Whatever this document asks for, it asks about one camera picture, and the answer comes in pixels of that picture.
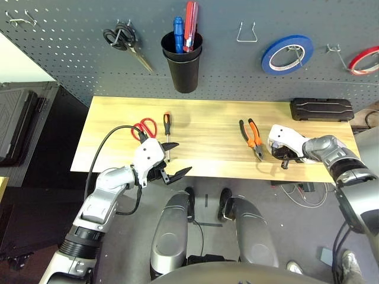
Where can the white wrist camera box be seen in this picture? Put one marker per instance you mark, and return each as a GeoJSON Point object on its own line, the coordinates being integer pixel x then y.
{"type": "Point", "coordinates": [146, 156]}
{"type": "Point", "coordinates": [284, 136]}

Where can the short black floor tape strip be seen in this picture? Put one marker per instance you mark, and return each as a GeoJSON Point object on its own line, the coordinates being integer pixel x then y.
{"type": "Point", "coordinates": [206, 200]}

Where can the black tool case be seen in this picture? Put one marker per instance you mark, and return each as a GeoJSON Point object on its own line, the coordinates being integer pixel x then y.
{"type": "Point", "coordinates": [319, 109]}

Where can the silver robot leg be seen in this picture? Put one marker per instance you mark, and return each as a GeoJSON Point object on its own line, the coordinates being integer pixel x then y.
{"type": "Point", "coordinates": [251, 230]}
{"type": "Point", "coordinates": [168, 230]}

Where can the black plastic cup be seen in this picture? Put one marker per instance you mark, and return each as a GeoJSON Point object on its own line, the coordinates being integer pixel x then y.
{"type": "Point", "coordinates": [199, 44]}

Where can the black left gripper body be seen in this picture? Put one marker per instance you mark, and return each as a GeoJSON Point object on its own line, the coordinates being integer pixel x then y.
{"type": "Point", "coordinates": [157, 174]}

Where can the black power adapter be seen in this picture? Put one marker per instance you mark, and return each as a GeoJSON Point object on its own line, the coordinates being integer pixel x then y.
{"type": "Point", "coordinates": [306, 187]}

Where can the small grey floor box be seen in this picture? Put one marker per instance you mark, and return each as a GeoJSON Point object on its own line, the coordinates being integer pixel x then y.
{"type": "Point", "coordinates": [327, 256]}

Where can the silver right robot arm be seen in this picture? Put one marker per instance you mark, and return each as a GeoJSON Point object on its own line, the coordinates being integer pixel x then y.
{"type": "Point", "coordinates": [325, 148]}

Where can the dark grey pegboard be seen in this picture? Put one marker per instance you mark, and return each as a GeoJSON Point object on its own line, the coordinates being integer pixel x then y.
{"type": "Point", "coordinates": [74, 44]}

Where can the red tape roll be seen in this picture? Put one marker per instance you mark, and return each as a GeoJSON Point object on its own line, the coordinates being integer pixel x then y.
{"type": "Point", "coordinates": [355, 60]}

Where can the blue tape roll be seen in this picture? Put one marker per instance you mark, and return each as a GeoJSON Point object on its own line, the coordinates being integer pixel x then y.
{"type": "Point", "coordinates": [266, 63]}

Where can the yellow board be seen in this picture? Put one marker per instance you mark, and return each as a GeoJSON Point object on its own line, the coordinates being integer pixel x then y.
{"type": "Point", "coordinates": [2, 189]}

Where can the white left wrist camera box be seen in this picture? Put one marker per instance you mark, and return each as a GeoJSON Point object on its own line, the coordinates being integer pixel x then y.
{"type": "Point", "coordinates": [146, 156]}

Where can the silver right robot leg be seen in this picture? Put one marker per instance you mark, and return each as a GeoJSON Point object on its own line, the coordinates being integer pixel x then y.
{"type": "Point", "coordinates": [251, 230]}

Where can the black ribbed hard case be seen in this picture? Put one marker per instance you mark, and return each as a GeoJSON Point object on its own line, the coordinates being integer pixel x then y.
{"type": "Point", "coordinates": [14, 118]}

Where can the silver scissors peg hook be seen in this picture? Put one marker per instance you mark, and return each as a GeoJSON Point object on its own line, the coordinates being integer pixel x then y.
{"type": "Point", "coordinates": [120, 35]}

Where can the grey robot torso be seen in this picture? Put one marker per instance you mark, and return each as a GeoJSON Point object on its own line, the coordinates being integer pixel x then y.
{"type": "Point", "coordinates": [222, 275]}

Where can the silver tape peg hook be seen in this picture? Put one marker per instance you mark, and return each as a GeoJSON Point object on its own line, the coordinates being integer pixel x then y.
{"type": "Point", "coordinates": [333, 48]}

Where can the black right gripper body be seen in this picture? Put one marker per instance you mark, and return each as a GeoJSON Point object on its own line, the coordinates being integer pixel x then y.
{"type": "Point", "coordinates": [284, 154]}

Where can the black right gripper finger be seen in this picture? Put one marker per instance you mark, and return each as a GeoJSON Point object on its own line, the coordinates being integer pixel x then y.
{"type": "Point", "coordinates": [285, 164]}

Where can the black cup holder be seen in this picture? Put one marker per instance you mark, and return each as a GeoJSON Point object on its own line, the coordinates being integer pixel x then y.
{"type": "Point", "coordinates": [185, 77]}

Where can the grey bystander shoe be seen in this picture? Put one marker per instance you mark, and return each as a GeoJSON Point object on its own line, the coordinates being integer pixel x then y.
{"type": "Point", "coordinates": [352, 266]}

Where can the orange black screwdriver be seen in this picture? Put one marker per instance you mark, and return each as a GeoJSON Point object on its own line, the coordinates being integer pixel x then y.
{"type": "Point", "coordinates": [167, 119]}

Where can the white bystander shoe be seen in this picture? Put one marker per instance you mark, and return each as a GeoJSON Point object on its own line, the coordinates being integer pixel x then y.
{"type": "Point", "coordinates": [294, 267]}

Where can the silver left robot leg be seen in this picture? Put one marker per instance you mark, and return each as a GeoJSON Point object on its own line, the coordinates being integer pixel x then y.
{"type": "Point", "coordinates": [168, 230]}

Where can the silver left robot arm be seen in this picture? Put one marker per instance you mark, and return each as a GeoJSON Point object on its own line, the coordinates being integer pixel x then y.
{"type": "Point", "coordinates": [109, 183]}

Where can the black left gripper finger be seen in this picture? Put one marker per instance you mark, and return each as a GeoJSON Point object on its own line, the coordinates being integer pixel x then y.
{"type": "Point", "coordinates": [177, 177]}
{"type": "Point", "coordinates": [169, 146]}

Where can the orange black pliers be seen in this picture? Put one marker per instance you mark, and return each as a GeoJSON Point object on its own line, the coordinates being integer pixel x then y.
{"type": "Point", "coordinates": [255, 133]}

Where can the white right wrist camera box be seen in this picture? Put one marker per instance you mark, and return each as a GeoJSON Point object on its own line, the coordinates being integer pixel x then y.
{"type": "Point", "coordinates": [284, 136]}

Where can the long black floor tape strip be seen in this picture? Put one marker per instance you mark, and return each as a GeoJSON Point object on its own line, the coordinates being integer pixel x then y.
{"type": "Point", "coordinates": [210, 225]}

